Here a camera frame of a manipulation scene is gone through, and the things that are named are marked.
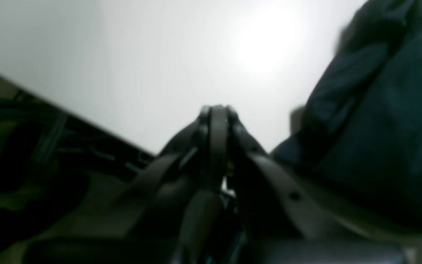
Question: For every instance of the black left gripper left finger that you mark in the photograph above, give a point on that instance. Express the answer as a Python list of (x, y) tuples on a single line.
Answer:
[(164, 217)]

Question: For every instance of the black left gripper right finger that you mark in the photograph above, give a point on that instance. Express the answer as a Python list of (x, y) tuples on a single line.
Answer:
[(282, 222)]

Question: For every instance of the dark long-sleeve shirt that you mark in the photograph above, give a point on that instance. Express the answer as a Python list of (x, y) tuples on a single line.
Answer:
[(361, 130)]

